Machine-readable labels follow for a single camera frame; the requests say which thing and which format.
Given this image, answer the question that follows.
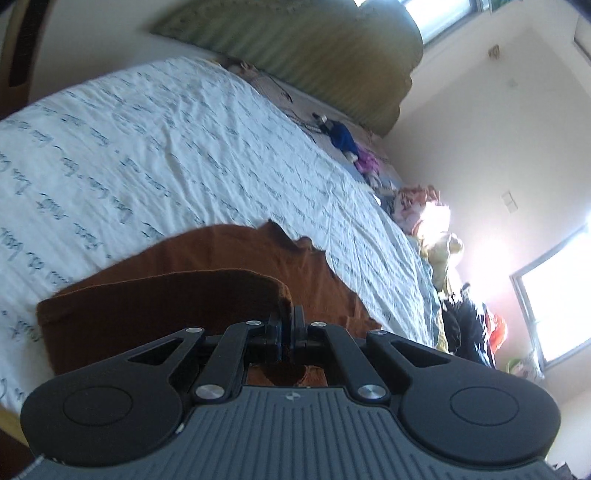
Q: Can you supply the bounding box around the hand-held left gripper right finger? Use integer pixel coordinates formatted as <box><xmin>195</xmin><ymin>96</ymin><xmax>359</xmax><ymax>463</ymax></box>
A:
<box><xmin>292</xmin><ymin>305</ymin><xmax>448</xmax><ymax>403</ymax></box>

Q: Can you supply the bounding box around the window behind headboard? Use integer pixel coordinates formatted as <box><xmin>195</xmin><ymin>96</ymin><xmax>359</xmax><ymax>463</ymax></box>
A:
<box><xmin>355</xmin><ymin>0</ymin><xmax>492</xmax><ymax>48</ymax></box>

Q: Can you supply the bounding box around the pale yellow cloth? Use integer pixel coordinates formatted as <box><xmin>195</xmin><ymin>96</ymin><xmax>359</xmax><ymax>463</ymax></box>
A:
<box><xmin>418</xmin><ymin>231</ymin><xmax>465</xmax><ymax>296</ymax></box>

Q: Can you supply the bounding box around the brown knit garment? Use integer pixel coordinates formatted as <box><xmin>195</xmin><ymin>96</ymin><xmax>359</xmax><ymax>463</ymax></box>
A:
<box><xmin>36</xmin><ymin>220</ymin><xmax>384</xmax><ymax>389</ymax></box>

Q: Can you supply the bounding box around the wooden door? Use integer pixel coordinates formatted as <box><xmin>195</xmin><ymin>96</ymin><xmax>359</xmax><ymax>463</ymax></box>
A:
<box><xmin>0</xmin><ymin>0</ymin><xmax>61</xmax><ymax>120</ymax></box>

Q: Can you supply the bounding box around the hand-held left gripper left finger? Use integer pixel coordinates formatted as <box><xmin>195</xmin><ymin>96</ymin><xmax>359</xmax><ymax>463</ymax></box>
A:
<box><xmin>127</xmin><ymin>310</ymin><xmax>291</xmax><ymax>405</ymax></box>

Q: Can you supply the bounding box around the green white bag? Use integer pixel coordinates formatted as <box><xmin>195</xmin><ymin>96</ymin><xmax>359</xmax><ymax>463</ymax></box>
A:
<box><xmin>505</xmin><ymin>353</ymin><xmax>546</xmax><ymax>386</ymax></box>

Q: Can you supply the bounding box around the black clothes pile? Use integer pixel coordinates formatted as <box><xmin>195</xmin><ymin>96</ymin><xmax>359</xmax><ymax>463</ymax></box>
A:
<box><xmin>441</xmin><ymin>284</ymin><xmax>497</xmax><ymax>370</ymax></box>

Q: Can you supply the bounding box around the beige patterned blanket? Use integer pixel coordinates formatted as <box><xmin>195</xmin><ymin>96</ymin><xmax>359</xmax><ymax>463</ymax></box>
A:
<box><xmin>217</xmin><ymin>52</ymin><xmax>370</xmax><ymax>139</ymax></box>

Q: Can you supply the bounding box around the green striped padded headboard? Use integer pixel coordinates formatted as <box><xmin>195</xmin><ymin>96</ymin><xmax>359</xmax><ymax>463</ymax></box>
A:
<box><xmin>148</xmin><ymin>0</ymin><xmax>424</xmax><ymax>138</ymax></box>

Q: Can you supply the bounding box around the white script-printed bed sheet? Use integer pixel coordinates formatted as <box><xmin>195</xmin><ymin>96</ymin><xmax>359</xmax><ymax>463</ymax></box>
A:
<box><xmin>0</xmin><ymin>56</ymin><xmax>439</xmax><ymax>416</ymax></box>

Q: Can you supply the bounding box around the purple pink cloth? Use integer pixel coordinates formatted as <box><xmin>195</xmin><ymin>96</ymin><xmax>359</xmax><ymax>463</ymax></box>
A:
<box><xmin>355</xmin><ymin>147</ymin><xmax>383</xmax><ymax>177</ymax></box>

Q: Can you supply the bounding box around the pink orange printed cloth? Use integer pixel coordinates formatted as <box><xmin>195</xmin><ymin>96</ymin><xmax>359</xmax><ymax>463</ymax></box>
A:
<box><xmin>392</xmin><ymin>185</ymin><xmax>452</xmax><ymax>236</ymax></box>

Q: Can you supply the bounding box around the side wall window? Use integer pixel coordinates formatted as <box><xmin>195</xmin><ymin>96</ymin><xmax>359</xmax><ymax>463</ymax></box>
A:
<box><xmin>509</xmin><ymin>225</ymin><xmax>591</xmax><ymax>372</ymax></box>

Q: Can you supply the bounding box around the blue cloth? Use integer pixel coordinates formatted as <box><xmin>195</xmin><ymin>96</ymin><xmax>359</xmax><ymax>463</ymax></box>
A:
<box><xmin>323</xmin><ymin>121</ymin><xmax>360</xmax><ymax>154</ymax></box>

